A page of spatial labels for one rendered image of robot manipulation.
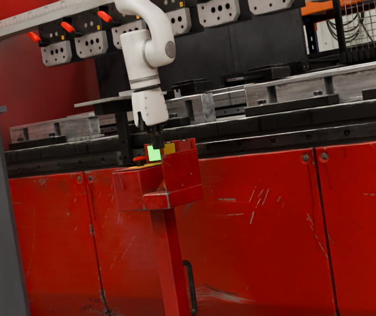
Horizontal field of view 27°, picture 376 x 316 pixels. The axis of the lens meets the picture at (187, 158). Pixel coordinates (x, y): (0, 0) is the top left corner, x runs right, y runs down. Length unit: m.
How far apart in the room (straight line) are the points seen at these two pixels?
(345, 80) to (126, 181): 0.68
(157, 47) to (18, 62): 1.44
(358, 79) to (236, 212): 0.54
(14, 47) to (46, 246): 0.91
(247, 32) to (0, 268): 1.53
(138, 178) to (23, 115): 1.32
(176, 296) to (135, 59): 0.69
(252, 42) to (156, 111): 0.98
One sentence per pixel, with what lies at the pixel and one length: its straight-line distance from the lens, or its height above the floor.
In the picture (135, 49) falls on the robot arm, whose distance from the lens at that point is 2.17.
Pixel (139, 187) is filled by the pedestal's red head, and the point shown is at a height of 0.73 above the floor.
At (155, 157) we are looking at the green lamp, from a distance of 2.37.
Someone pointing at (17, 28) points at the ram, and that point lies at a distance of 3.23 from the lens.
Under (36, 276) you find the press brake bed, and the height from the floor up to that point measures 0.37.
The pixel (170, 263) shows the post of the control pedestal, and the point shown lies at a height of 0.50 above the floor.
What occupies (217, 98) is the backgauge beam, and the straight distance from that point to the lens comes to 2.87.
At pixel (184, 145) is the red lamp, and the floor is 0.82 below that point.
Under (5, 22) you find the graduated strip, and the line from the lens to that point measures 3.29.
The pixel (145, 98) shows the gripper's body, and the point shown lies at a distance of 2.18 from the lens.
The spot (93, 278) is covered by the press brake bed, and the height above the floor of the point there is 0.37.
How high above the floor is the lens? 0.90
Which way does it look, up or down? 3 degrees down
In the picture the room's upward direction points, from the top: 9 degrees counter-clockwise
